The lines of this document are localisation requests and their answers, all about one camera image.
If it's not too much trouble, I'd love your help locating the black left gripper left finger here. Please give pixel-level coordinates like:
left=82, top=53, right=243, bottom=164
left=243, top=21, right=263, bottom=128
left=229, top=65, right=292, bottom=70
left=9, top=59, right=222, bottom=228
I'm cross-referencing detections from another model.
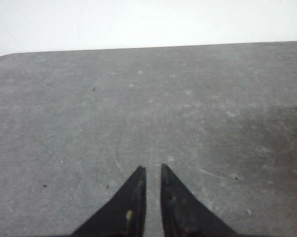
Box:
left=71, top=166, right=146, bottom=237

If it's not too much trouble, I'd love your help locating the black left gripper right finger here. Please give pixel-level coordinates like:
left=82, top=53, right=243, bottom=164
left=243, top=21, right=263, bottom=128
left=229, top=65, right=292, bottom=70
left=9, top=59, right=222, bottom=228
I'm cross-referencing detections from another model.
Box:
left=160, top=163, right=237, bottom=237

